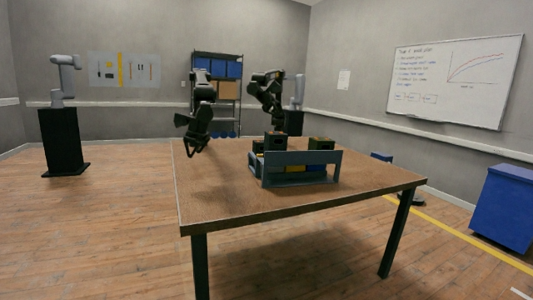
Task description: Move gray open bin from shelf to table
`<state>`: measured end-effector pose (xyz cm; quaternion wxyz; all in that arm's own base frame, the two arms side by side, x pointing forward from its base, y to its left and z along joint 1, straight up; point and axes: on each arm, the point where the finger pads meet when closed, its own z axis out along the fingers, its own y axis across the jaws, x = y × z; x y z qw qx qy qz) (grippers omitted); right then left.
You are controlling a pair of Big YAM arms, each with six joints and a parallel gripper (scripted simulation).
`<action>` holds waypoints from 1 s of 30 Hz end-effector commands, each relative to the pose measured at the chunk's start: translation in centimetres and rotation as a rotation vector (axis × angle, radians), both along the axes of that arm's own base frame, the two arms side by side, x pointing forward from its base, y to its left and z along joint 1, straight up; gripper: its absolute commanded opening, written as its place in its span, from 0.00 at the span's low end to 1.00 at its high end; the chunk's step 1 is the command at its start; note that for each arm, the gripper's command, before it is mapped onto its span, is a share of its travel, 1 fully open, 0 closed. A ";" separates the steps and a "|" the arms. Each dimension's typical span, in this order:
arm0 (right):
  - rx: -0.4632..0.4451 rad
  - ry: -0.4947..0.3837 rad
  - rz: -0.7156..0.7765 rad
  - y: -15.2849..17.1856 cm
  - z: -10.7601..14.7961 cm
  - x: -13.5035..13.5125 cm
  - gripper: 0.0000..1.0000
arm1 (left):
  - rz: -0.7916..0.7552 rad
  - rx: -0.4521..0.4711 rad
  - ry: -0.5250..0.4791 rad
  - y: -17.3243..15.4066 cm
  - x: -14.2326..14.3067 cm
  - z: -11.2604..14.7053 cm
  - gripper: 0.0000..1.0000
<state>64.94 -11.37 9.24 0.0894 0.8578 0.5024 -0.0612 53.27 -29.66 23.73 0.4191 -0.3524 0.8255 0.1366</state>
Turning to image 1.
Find yellow open bin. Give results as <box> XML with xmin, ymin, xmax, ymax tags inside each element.
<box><xmin>283</xmin><ymin>165</ymin><xmax>306</xmax><ymax>173</ymax></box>

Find olive green case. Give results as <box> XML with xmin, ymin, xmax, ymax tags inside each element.
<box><xmin>307</xmin><ymin>137</ymin><xmax>335</xmax><ymax>150</ymax></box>

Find blue open bin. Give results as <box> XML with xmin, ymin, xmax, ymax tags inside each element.
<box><xmin>305</xmin><ymin>164</ymin><xmax>326</xmax><ymax>172</ymax></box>

